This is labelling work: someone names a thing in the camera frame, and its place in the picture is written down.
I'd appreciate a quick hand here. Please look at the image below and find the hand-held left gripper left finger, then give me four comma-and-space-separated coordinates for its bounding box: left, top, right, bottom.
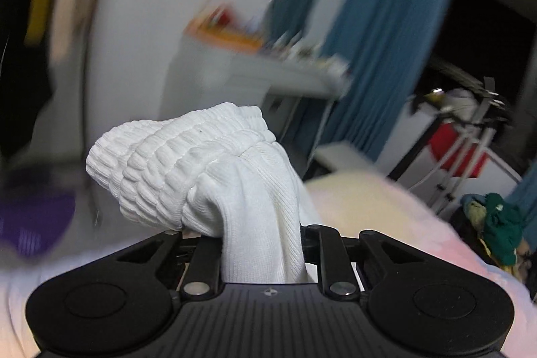
90, 231, 223, 301

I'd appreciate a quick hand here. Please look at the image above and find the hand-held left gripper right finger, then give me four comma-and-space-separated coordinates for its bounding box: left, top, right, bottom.
302, 224, 453, 301

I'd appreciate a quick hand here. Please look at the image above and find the pastel patterned blanket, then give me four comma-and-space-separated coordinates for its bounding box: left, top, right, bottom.
0, 167, 537, 358

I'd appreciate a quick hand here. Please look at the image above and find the red garment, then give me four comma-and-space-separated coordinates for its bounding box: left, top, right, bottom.
428, 123, 489, 178

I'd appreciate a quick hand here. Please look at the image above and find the green garment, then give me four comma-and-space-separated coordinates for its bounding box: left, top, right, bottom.
461, 192, 527, 266

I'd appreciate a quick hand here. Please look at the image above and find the purple cloth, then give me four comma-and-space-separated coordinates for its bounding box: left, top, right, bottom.
0, 169, 78, 258

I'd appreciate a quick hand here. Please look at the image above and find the white dressing table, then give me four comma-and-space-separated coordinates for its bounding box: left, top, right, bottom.
161, 35, 353, 141

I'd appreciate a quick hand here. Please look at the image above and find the row of cosmetic bottles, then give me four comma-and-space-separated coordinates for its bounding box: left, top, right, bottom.
268, 41, 351, 78

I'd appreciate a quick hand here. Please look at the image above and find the orange tray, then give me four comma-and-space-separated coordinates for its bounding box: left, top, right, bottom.
185, 16, 265, 50

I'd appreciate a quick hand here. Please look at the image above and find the garment steamer stand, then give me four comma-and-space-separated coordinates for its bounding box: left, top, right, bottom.
436, 77, 510, 212

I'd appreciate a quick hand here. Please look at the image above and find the wavy edged mirror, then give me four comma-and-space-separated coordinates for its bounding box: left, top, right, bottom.
262, 0, 317, 48

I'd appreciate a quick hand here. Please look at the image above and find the dark framed window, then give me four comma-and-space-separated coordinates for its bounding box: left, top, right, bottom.
413, 0, 537, 157

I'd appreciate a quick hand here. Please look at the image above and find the dark cloth with yellow stripe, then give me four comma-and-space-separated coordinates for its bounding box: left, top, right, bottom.
0, 0, 91, 157

